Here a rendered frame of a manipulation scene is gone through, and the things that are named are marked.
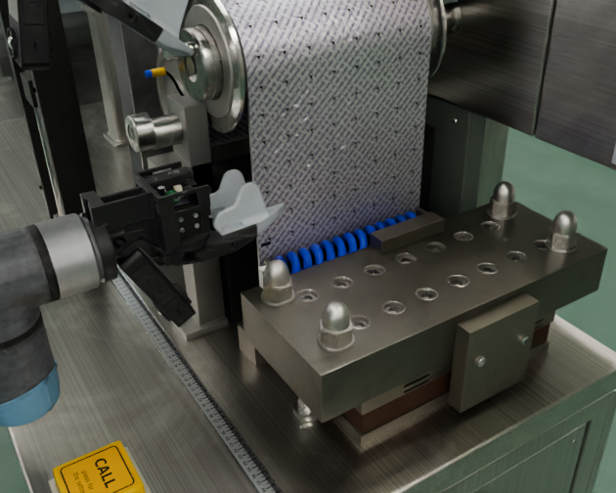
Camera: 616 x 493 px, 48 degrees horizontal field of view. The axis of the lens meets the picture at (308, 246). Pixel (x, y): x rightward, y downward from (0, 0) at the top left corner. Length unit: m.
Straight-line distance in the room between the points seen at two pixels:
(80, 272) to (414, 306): 0.33
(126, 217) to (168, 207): 0.04
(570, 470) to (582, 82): 0.49
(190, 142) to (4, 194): 0.65
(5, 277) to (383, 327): 0.35
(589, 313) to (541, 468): 1.71
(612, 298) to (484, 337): 1.97
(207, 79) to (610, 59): 0.40
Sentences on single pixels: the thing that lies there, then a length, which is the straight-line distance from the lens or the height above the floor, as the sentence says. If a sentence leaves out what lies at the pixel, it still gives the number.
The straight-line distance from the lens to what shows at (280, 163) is 0.75.
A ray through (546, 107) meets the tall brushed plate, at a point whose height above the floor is 1.18.
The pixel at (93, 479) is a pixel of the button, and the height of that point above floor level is 0.92.
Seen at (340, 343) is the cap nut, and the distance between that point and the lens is 0.66.
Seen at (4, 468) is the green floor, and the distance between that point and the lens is 2.12.
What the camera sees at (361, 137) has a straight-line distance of 0.80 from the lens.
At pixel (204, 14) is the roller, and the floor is 1.30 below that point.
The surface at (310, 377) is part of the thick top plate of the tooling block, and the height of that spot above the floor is 1.02.
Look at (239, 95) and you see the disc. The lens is 0.70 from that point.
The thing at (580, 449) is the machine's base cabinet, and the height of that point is 0.77.
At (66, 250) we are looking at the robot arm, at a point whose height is 1.13.
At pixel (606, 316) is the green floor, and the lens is 2.60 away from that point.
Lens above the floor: 1.46
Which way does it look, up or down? 31 degrees down
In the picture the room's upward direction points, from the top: 1 degrees counter-clockwise
